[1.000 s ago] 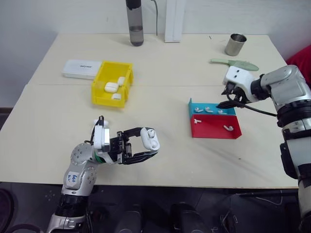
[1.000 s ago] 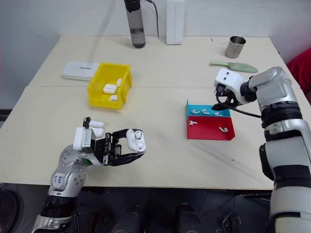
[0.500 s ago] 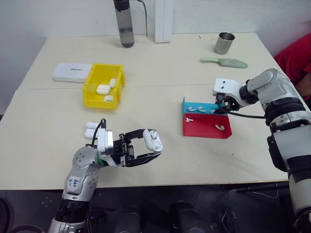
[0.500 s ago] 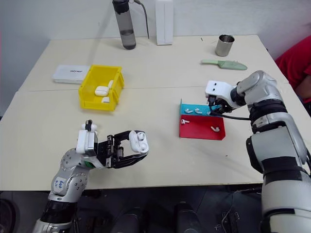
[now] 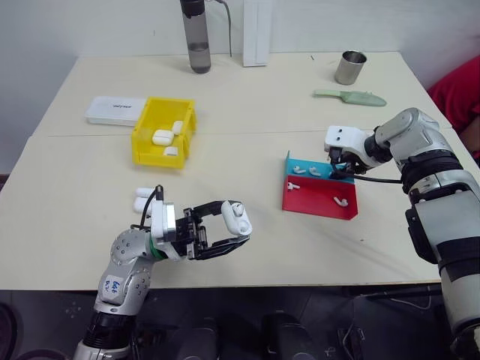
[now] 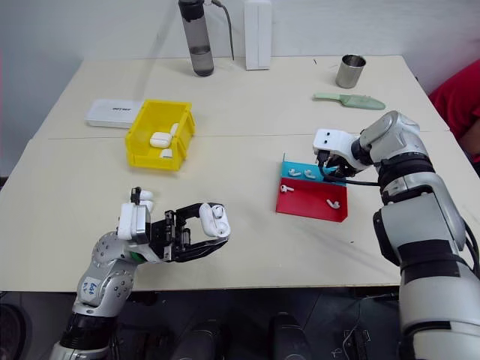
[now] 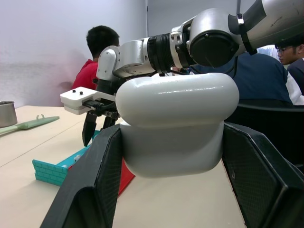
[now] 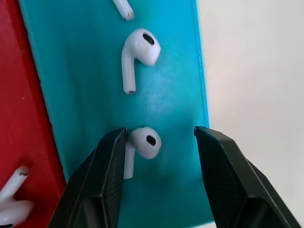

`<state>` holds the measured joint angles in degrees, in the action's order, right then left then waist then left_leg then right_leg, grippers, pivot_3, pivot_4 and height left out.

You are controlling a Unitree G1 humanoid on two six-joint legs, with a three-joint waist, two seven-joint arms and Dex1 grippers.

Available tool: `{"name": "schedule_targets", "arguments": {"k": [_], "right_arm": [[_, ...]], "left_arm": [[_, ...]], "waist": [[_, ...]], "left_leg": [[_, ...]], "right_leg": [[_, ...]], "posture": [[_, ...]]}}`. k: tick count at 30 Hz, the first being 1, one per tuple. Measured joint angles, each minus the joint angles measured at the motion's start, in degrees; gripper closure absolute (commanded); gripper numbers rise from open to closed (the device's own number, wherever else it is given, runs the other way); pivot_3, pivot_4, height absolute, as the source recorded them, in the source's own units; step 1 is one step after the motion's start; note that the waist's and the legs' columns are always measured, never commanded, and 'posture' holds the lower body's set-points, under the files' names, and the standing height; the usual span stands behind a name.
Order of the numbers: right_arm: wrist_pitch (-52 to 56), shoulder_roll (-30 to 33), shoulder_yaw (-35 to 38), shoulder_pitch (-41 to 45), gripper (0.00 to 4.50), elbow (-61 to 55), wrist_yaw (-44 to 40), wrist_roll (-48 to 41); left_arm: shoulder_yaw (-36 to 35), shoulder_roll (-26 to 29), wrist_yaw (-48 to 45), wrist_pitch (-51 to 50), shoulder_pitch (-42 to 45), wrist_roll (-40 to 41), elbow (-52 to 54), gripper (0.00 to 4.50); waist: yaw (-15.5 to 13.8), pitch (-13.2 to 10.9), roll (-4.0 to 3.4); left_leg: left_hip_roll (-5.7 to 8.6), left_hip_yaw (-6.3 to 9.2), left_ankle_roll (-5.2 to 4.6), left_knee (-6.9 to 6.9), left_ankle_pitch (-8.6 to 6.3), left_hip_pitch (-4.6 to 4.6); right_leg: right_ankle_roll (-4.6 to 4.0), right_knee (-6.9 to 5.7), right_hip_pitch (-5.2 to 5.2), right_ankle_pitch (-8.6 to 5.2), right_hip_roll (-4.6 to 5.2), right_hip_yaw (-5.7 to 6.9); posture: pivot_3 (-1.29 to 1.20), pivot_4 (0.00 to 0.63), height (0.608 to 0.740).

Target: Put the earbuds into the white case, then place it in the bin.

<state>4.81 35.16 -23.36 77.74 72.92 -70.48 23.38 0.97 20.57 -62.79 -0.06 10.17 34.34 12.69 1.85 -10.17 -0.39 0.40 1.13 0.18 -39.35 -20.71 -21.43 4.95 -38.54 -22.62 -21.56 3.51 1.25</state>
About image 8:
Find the blue plastic tray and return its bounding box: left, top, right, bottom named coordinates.
left=18, top=0, right=214, bottom=228

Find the red plastic tray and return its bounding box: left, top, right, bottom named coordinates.
left=0, top=0, right=68, bottom=228

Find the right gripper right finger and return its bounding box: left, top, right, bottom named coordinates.
left=194, top=125, right=303, bottom=228

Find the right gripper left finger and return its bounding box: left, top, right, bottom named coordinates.
left=47, top=127, right=128, bottom=228

